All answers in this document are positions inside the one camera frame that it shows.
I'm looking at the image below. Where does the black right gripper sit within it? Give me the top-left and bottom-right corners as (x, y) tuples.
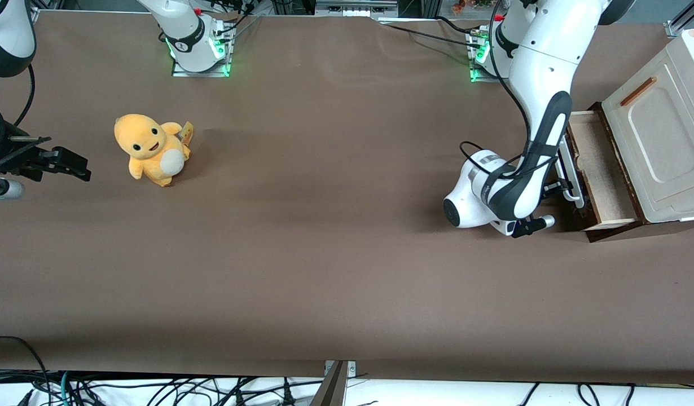
(0, 101), (92, 183)

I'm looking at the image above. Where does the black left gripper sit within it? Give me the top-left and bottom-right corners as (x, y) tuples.
(541, 179), (572, 198)

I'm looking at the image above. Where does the dark wood drawer white handle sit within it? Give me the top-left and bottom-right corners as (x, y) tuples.
(554, 109), (644, 232)

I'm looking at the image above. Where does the cream and wood drawer cabinet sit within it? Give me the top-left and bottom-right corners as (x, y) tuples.
(586, 27), (694, 244)

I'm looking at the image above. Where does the yellow plush dinosaur toy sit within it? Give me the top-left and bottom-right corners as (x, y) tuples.
(113, 113), (194, 188)

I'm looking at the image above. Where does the brown strip on cabinet lid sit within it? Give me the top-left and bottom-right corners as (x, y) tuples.
(620, 76), (658, 107)

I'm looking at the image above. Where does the black equipment box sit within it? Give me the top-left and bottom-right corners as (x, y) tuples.
(271, 0), (317, 16)

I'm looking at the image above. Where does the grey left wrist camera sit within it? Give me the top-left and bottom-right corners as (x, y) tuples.
(511, 215), (556, 239)

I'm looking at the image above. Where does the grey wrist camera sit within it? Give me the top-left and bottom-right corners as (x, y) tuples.
(0, 177), (25, 201)
(511, 215), (556, 239)

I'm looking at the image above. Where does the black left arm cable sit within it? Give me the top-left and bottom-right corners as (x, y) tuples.
(459, 0), (557, 182)

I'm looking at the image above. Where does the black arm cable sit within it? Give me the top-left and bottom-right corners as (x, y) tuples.
(13, 63), (37, 128)
(459, 0), (557, 182)

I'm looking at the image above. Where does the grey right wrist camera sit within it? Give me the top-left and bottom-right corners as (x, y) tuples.
(0, 177), (25, 201)

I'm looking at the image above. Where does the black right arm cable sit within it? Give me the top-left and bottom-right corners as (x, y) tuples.
(13, 63), (37, 128)

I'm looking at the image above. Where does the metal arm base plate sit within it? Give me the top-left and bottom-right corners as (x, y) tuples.
(468, 28), (517, 84)
(170, 23), (234, 78)

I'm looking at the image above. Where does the short black table cable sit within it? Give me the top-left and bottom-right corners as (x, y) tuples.
(434, 15), (481, 34)

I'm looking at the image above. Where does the black looped floor cable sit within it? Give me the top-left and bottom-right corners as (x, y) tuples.
(0, 336), (50, 396)

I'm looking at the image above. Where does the long black table cable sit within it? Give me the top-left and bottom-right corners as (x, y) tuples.
(377, 23), (484, 50)

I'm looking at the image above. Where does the aluminium frame rail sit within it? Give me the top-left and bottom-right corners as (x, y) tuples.
(314, 0), (400, 19)

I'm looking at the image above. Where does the metal table clamp bracket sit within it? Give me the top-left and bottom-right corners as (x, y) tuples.
(310, 360), (357, 406)

